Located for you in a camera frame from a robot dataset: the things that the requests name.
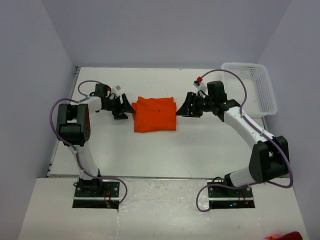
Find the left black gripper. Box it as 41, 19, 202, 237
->
102, 93, 136, 120

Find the purple cable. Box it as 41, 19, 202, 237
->
48, 79, 129, 208
196, 68, 294, 213

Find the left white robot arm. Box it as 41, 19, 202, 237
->
49, 81, 136, 197

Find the white plastic basket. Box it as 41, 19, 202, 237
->
221, 62, 278, 118

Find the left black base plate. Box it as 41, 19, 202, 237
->
72, 178, 120, 210

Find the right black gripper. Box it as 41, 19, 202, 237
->
176, 92, 215, 118

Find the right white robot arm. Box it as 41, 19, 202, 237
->
176, 80, 290, 197

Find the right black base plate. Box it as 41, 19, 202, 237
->
208, 186, 256, 210

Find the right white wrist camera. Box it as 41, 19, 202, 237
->
193, 76, 207, 97

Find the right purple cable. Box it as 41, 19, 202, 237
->
196, 68, 294, 213

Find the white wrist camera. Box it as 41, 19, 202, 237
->
107, 85, 122, 97
193, 76, 207, 97

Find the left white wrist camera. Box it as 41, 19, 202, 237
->
107, 85, 122, 97

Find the orange t shirt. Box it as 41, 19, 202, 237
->
131, 96, 177, 133

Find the red cloth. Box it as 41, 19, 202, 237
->
263, 231, 303, 240

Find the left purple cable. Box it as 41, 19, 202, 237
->
48, 79, 129, 208

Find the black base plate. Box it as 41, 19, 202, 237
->
72, 178, 120, 210
208, 186, 256, 210

